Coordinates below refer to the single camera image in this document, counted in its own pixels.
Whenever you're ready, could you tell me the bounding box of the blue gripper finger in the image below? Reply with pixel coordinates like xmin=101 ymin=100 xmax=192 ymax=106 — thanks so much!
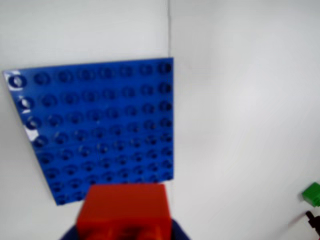
xmin=59 ymin=223 xmax=79 ymax=240
xmin=170 ymin=217 xmax=193 ymax=240

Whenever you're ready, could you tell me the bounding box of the red 2x2 toy block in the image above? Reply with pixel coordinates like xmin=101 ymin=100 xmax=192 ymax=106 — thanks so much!
xmin=75 ymin=183 xmax=174 ymax=240

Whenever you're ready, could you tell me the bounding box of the green toy block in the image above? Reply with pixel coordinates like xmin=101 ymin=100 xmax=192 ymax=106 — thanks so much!
xmin=300 ymin=181 xmax=320 ymax=209

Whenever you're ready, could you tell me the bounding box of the blue 8x8 studded plate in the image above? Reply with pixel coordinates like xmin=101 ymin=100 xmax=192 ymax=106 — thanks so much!
xmin=1 ymin=57 xmax=175 ymax=207

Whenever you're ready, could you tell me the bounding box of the white foam board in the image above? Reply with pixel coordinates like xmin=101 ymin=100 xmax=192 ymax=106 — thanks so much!
xmin=167 ymin=0 xmax=320 ymax=240
xmin=0 ymin=0 xmax=177 ymax=240

